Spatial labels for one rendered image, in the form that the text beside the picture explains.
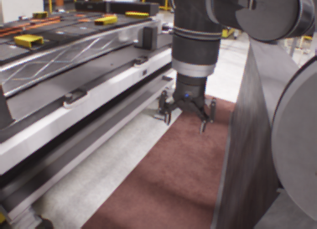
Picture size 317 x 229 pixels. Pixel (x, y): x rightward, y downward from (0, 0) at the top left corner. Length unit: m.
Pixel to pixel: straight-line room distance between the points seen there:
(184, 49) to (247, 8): 0.16
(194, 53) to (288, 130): 0.27
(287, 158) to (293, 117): 0.04
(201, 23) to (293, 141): 0.28
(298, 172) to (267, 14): 0.22
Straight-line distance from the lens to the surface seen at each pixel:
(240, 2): 0.35
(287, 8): 0.32
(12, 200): 1.17
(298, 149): 0.22
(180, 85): 0.48
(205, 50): 0.43
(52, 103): 0.75
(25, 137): 0.69
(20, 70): 0.85
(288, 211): 0.61
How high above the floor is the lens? 1.23
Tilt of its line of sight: 31 degrees down
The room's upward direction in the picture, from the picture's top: 4 degrees clockwise
